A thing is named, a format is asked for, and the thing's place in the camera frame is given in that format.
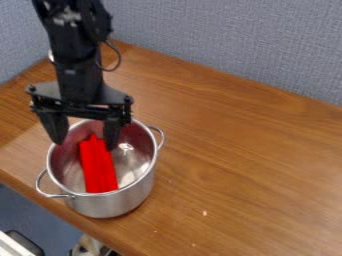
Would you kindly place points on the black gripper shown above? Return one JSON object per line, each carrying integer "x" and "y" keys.
{"x": 79, "y": 94}

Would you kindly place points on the red ridged block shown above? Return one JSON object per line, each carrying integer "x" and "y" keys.
{"x": 97, "y": 166}

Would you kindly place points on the stainless steel pot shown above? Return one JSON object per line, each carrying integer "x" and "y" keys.
{"x": 133, "y": 157}

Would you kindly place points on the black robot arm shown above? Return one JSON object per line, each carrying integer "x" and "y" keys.
{"x": 77, "y": 25}

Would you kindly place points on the white object under table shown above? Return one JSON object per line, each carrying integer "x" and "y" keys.
{"x": 88, "y": 247}

